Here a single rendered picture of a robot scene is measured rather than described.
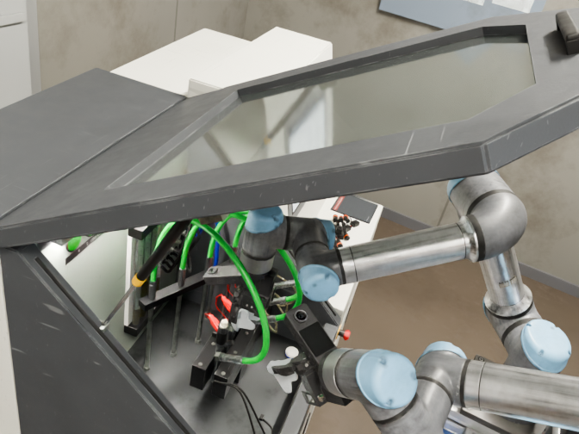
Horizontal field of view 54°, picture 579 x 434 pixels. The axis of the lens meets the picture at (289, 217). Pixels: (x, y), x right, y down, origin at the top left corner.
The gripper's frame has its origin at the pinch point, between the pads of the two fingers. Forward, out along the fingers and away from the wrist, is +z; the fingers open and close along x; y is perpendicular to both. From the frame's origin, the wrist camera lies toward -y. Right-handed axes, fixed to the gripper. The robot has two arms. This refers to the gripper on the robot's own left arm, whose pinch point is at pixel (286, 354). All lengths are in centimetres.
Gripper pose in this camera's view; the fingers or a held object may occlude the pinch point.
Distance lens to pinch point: 110.4
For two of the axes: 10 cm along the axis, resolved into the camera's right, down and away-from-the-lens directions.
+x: 8.2, -3.7, 4.4
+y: 4.1, 9.1, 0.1
